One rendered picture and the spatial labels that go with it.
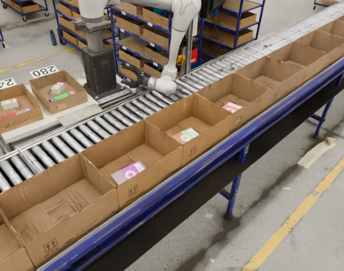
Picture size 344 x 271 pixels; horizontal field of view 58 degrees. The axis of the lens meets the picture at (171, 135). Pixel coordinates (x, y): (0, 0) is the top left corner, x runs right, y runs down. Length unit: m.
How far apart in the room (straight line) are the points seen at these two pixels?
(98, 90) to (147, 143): 0.82
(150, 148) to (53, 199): 0.56
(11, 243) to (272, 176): 2.18
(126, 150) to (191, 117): 0.50
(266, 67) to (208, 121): 0.79
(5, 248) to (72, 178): 0.40
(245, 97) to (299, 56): 0.79
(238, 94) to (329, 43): 1.18
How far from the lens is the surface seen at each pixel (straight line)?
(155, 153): 1.68
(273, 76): 2.48
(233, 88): 2.20
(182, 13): 2.00
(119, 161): 1.66
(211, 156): 1.66
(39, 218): 1.50
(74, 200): 1.52
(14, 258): 1.27
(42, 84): 2.63
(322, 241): 2.66
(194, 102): 1.91
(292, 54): 2.82
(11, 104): 2.45
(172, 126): 1.86
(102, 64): 2.34
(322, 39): 3.13
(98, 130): 2.10
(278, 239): 2.54
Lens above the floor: 2.04
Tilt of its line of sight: 40 degrees down
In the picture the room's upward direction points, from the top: 2 degrees clockwise
